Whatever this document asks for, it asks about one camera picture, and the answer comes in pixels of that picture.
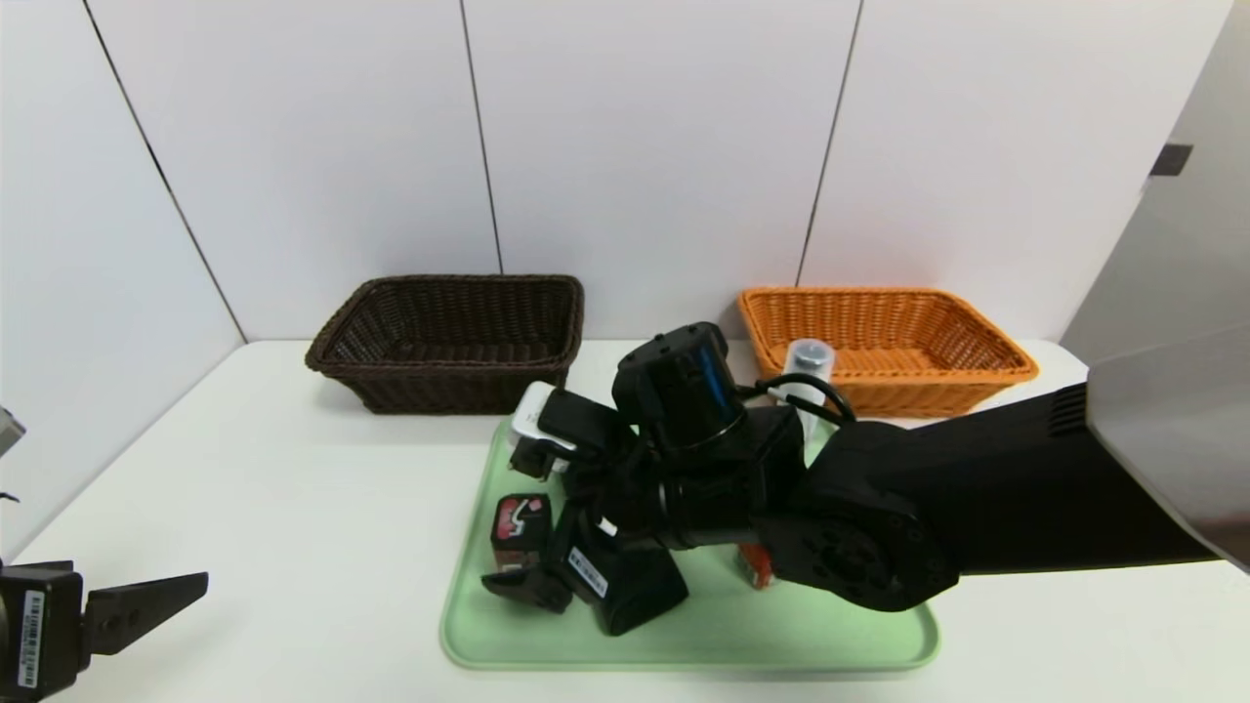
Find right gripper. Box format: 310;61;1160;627
480;501;689;637

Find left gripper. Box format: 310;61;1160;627
0;560;209;703

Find black red gum container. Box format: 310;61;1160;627
491;493;554;577

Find black glasses case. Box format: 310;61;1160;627
596;552;688;637

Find dark brown wicker basket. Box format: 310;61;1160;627
305;275;585;415

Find orange wicker basket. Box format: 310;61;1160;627
736;286;1039;419

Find light green plastic tray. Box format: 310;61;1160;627
439;415;940;671

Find red milk drink carton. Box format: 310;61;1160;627
737;545;779;591

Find white bottle grey cap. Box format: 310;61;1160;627
771;339;836;445

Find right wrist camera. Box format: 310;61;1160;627
508;381;641;481

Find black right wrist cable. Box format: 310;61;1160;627
747;374;858;428

